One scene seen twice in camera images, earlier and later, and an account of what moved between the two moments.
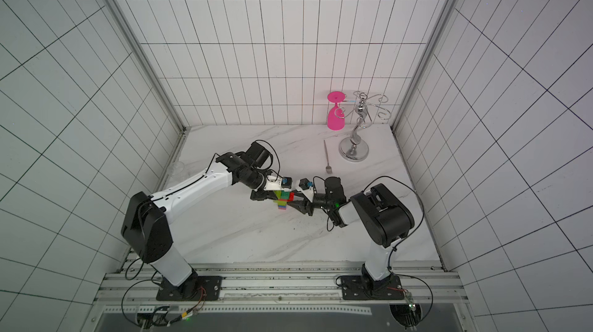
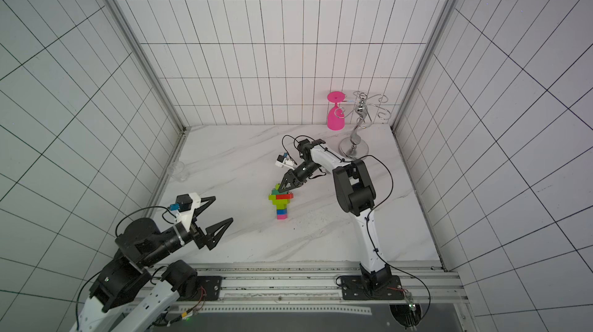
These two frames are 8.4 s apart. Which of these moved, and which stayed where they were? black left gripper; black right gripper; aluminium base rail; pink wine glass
Moved: black left gripper; black right gripper
Stayed: pink wine glass; aluminium base rail
